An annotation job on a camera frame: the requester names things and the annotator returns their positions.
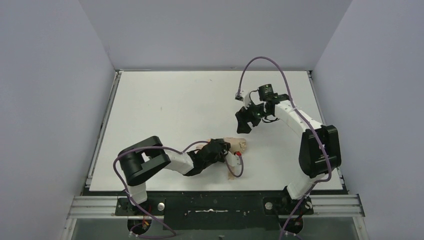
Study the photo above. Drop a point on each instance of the beige folding umbrella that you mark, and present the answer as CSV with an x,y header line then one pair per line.
x,y
236,145

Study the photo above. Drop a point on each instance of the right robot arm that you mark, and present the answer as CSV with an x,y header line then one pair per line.
x,y
319,152

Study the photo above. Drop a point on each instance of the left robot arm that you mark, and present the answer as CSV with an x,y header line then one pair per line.
x,y
143,160

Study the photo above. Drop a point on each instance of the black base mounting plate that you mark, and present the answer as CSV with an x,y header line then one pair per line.
x,y
226,210

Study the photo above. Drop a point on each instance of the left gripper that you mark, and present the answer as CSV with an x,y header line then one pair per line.
x,y
218,149

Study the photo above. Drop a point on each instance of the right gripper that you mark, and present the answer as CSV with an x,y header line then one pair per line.
x,y
250,114

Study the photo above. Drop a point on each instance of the aluminium frame rail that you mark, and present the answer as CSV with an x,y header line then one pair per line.
x,y
337,216

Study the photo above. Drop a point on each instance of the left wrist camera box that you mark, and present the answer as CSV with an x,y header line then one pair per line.
x,y
234,159

